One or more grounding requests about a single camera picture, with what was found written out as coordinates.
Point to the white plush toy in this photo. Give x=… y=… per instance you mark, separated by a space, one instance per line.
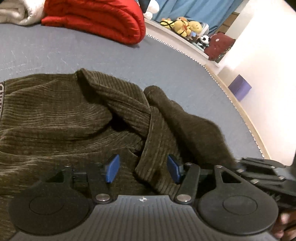
x=149 y=8

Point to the purple box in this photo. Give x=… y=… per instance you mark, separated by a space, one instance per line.
x=239 y=87

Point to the blue curtain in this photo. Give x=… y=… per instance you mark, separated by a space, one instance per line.
x=212 y=12

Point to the yellow plush toy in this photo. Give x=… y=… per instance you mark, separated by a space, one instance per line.
x=183 y=27

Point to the red folded blanket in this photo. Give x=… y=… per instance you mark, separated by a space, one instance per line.
x=120 y=21

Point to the olive corduroy pants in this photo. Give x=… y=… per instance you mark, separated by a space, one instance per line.
x=88 y=116

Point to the person right hand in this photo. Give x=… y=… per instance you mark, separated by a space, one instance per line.
x=284 y=228

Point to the panda plush toy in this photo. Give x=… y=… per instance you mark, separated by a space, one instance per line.
x=204 y=40

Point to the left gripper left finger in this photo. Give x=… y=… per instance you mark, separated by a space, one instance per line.
x=100 y=176

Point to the wooden bed frame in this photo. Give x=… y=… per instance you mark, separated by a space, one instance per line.
x=241 y=111

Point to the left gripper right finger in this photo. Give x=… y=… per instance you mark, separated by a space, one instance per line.
x=187 y=176

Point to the cream folded blanket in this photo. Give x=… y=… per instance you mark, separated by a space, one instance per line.
x=22 y=12

